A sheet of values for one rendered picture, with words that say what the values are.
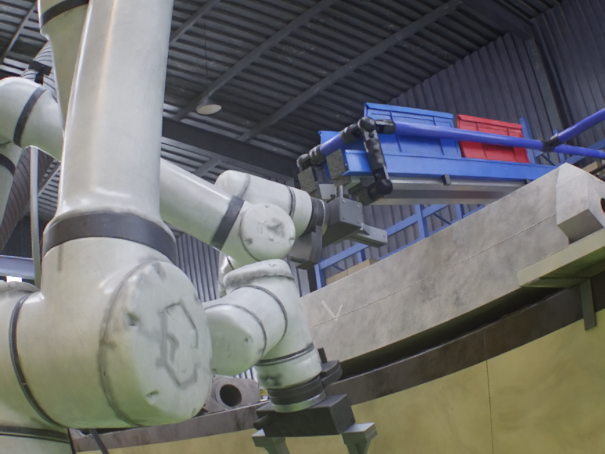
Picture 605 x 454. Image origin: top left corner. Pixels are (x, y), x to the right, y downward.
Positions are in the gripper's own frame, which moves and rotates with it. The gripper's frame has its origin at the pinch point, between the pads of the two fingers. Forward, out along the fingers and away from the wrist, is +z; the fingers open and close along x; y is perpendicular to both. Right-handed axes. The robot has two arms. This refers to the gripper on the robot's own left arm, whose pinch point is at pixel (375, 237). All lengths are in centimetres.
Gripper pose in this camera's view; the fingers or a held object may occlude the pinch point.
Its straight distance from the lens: 182.5
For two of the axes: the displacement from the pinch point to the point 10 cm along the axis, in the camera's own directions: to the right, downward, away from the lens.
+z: 8.1, 2.3, 5.3
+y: 0.0, -9.1, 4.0
